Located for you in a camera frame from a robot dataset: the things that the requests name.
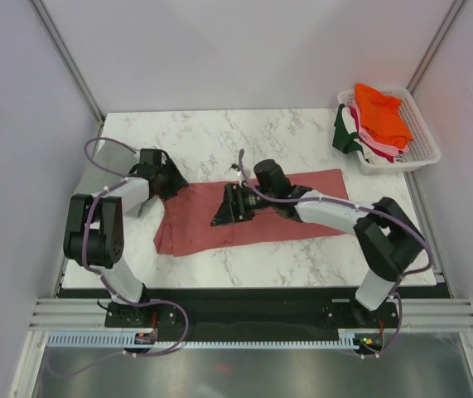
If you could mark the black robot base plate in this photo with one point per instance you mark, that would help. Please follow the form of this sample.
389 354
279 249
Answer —
265 314

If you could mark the light pink t shirt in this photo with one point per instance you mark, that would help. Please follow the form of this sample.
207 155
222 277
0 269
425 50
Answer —
384 150

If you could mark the aluminium frame post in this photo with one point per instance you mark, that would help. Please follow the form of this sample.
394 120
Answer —
52 31
435 44

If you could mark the folded grey t shirt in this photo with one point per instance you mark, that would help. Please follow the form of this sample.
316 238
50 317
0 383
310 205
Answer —
109 172

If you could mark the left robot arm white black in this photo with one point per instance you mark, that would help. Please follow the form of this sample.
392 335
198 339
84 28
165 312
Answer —
94 236

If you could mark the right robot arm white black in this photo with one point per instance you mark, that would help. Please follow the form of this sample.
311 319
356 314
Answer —
388 239

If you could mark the white plastic laundry basket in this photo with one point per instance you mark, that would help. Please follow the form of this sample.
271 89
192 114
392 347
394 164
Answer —
423 150

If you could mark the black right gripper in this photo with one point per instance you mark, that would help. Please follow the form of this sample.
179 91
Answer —
229 213

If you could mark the orange t shirt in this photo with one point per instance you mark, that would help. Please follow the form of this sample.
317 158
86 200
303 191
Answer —
380 117

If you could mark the right aluminium frame post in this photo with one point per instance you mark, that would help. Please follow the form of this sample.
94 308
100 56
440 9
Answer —
435 44

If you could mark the magenta red t shirt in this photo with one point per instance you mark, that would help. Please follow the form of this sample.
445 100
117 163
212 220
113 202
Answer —
371 150

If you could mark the dark green white garment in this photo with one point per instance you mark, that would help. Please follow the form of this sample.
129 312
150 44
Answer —
346 138

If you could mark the salmon pink t shirt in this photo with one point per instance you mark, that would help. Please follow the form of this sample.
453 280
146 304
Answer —
185 228

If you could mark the left aluminium frame post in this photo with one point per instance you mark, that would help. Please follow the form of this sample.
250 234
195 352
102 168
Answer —
52 31

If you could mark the white slotted cable duct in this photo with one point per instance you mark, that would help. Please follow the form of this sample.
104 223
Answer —
144 340

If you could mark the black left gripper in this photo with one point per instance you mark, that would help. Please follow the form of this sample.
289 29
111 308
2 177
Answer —
177 181

